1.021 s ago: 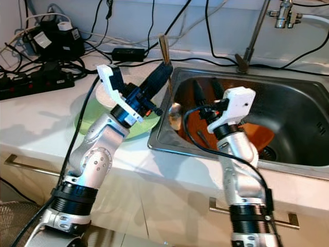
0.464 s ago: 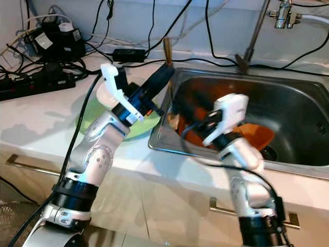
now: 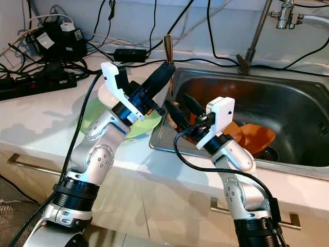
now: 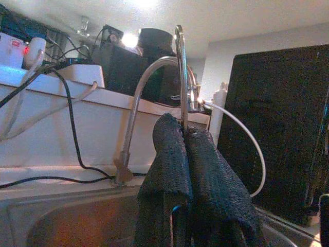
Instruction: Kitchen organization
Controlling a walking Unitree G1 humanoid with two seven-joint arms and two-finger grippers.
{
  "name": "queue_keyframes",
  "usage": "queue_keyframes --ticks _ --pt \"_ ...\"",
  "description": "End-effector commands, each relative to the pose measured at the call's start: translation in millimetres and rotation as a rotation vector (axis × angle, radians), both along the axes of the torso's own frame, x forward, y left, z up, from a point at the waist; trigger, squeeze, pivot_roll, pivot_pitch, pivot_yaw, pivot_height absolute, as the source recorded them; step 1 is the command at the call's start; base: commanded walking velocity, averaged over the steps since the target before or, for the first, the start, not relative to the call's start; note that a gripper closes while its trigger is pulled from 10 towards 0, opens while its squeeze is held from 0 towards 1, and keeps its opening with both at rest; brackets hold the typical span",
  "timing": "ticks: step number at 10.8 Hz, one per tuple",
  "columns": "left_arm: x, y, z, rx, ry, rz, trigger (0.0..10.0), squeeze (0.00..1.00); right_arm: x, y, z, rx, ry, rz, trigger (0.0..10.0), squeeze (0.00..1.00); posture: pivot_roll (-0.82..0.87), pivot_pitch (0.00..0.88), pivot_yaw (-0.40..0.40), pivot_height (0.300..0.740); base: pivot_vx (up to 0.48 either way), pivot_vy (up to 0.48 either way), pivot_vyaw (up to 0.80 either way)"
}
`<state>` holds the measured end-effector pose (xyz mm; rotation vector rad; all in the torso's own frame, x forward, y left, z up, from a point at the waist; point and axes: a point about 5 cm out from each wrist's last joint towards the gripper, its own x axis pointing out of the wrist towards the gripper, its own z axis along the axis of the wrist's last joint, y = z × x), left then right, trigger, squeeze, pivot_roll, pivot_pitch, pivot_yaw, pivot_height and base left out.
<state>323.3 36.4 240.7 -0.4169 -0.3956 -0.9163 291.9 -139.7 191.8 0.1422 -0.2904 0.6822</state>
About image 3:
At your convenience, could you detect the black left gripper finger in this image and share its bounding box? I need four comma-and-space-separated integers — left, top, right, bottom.
141, 63, 176, 99

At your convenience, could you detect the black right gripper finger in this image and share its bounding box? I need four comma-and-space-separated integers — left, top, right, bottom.
182, 94, 207, 118
164, 100, 195, 135

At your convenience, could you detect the orange plate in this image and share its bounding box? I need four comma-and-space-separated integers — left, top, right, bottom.
166, 116, 246, 146

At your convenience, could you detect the cream kitchen cabinet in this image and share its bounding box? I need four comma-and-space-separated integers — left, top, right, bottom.
0, 142, 329, 247

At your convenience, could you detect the white bowl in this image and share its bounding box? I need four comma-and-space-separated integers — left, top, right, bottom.
97, 81, 120, 106

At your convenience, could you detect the green plate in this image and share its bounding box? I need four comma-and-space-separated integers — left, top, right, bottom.
82, 98, 162, 138

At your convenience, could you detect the black power adapter brick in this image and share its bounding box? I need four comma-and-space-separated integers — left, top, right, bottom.
114, 48, 148, 63

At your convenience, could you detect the orange bowl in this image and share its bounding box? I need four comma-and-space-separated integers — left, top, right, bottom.
236, 122, 277, 153

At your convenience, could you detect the large black plug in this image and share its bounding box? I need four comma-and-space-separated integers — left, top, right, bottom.
41, 61, 70, 80

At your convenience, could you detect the black charger with white label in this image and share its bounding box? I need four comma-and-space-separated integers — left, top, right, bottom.
31, 21, 85, 62

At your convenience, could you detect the stainless steel sink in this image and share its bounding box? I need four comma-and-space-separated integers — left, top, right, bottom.
149, 69, 329, 181

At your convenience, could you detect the black power strip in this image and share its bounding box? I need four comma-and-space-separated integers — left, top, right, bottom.
0, 69, 83, 101

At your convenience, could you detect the small black plug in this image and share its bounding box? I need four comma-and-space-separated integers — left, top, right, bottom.
3, 75, 24, 88

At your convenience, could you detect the chrome faucet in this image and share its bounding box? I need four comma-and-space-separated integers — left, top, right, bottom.
275, 0, 305, 29

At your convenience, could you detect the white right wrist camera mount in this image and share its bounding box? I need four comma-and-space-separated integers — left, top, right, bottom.
195, 97, 235, 151

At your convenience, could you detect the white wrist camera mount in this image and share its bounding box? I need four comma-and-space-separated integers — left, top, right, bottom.
195, 97, 235, 151
100, 62, 147, 122

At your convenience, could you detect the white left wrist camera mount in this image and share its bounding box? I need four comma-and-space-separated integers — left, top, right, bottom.
100, 62, 147, 122

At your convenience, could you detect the black power cable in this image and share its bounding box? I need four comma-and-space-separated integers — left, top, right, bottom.
206, 0, 329, 73

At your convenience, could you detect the wire-guard floor fan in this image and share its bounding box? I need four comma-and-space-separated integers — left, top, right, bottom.
0, 201, 57, 247

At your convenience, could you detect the white faucet hose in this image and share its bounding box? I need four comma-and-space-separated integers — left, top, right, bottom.
301, 13, 329, 26

